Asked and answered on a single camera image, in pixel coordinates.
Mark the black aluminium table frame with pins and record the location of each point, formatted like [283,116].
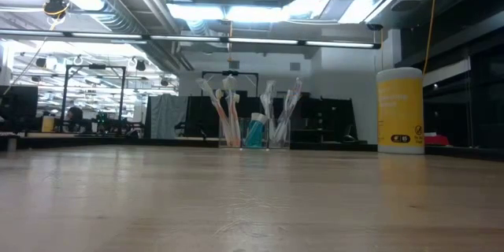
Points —
[118,142]

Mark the long led light strip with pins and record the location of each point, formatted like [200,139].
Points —
[260,41]

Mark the silver ventilation duct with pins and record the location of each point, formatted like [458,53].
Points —
[98,12]

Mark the orange and white toothbrush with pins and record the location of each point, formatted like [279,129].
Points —
[204,85]

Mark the black office partition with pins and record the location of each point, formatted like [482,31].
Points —
[323,114]

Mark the red object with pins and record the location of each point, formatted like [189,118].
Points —
[437,140]

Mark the black camera rig frame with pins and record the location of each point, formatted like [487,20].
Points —
[94,66]
[230,73]

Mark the grey cloth cover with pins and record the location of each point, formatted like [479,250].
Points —
[167,116]

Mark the yellow box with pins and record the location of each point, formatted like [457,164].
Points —
[47,124]

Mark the yellow wipes canister white lid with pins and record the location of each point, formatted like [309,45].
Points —
[399,114]

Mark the teal mouthwash bottle white cap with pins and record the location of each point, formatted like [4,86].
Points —
[255,134]

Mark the person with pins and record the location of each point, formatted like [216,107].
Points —
[74,115]

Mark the clear acrylic organizer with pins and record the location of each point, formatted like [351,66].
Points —
[246,141]

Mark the black computer monitor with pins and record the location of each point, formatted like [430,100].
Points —
[19,104]

